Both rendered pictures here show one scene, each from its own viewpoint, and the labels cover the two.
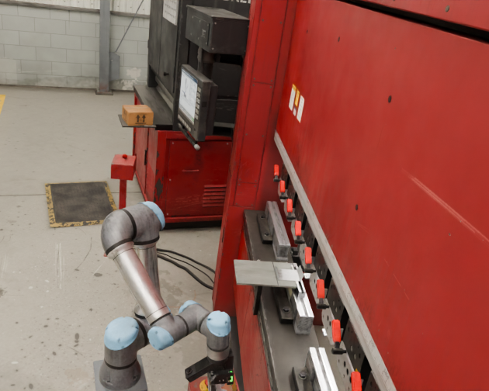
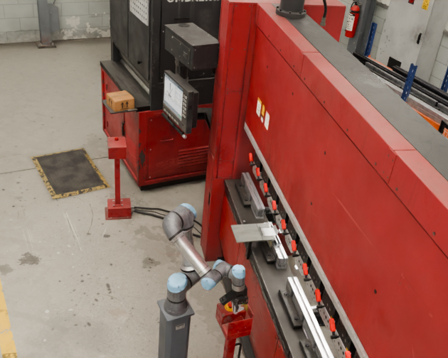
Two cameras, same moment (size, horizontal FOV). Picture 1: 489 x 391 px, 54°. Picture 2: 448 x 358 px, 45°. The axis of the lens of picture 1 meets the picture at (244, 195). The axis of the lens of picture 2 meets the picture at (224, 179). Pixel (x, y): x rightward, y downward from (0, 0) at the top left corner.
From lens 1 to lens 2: 1.57 m
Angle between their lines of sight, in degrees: 9
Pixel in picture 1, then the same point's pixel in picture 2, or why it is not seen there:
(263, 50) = (233, 69)
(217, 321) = (238, 270)
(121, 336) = (179, 284)
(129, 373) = (183, 305)
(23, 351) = (73, 301)
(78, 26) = not seen: outside the picture
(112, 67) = (51, 19)
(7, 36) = not seen: outside the picture
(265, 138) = (237, 128)
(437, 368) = (350, 285)
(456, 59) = (351, 153)
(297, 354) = (280, 282)
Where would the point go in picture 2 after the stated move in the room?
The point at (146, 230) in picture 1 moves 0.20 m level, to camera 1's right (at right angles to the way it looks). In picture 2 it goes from (188, 221) to (222, 223)
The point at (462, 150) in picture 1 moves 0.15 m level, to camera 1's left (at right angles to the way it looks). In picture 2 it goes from (355, 195) to (323, 194)
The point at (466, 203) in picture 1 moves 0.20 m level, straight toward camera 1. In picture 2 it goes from (358, 219) to (348, 243)
